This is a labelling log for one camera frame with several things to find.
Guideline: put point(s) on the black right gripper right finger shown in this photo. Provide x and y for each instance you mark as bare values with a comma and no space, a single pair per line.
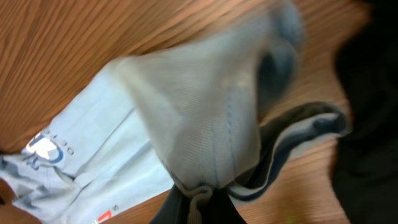
220,210

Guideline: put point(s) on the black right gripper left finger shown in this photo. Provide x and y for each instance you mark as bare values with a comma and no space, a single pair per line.
174,210

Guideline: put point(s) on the light blue printed t-shirt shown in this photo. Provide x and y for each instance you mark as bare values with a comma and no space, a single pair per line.
188,116

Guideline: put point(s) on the black crumpled garment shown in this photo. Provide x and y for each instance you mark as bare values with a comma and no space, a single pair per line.
364,178

